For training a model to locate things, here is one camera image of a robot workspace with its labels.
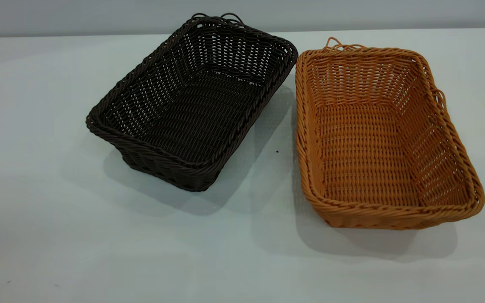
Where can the orange woven basket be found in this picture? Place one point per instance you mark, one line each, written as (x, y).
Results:
(364, 147)

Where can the black woven basket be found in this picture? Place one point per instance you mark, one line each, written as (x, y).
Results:
(192, 113)

